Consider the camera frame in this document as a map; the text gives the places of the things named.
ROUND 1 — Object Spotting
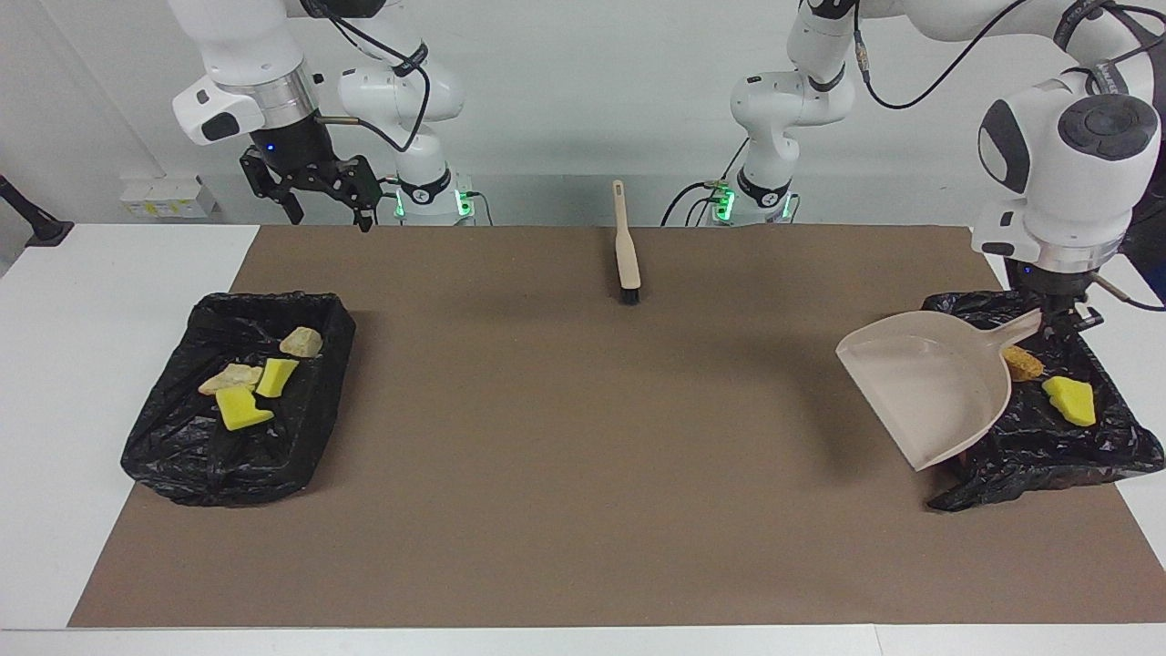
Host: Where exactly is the white wall socket box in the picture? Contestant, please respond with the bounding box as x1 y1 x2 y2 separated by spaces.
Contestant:
118 175 220 220

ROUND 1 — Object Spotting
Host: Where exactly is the left base black cable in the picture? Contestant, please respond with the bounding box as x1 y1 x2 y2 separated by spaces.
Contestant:
660 141 752 226

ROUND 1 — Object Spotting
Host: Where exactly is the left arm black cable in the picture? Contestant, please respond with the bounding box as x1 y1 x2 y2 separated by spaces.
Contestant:
852 0 1166 110

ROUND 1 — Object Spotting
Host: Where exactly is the black bag lined pink bin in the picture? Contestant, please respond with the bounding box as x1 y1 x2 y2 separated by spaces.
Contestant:
920 290 1166 512

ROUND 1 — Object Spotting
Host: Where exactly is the brown bread roll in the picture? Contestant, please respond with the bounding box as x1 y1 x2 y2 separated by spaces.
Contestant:
1002 345 1046 383

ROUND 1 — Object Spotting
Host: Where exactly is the base black cable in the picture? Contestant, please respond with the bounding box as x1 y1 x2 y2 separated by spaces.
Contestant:
660 141 752 226
353 176 404 226

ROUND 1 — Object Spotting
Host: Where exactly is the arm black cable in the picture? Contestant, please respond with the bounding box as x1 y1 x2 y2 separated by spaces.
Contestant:
301 0 431 154
852 0 1166 110

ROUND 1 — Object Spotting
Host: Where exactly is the beige hand brush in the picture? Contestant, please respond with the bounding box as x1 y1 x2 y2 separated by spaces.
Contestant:
612 179 642 304

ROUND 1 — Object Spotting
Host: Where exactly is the large yellow sponge piece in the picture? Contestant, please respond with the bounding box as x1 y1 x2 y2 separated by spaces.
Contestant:
216 386 274 431

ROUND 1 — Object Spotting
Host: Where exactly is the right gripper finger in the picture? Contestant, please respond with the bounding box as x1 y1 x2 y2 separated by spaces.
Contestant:
240 150 306 225
328 155 384 233

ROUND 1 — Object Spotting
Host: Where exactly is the beige plastic dustpan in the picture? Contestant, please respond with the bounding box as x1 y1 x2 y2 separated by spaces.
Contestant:
835 308 1044 472

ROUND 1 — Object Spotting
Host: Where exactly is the right base black cable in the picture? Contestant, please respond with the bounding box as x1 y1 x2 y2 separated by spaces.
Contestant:
353 176 404 226

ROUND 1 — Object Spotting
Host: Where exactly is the black stand leg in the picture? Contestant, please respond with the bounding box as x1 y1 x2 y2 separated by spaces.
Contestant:
0 173 74 249

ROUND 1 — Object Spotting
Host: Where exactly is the brown table mat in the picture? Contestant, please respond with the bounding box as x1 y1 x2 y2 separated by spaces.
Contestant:
68 225 1166 628

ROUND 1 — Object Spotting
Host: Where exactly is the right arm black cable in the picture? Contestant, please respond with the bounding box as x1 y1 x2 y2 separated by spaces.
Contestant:
301 0 431 154

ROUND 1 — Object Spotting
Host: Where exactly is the pale bread chunk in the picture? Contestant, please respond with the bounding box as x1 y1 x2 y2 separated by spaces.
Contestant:
198 364 265 396

